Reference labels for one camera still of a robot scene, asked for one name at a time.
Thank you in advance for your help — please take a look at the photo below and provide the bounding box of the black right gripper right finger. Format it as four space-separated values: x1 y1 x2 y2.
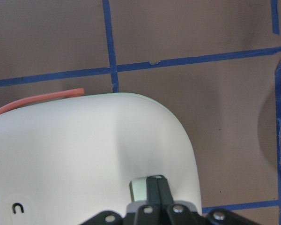
157 176 200 225

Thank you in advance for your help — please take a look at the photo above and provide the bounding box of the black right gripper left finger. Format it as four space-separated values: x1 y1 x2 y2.
132 176 160 225

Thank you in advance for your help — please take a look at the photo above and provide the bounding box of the cream white rice cooker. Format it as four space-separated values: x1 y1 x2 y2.
0 89 202 225

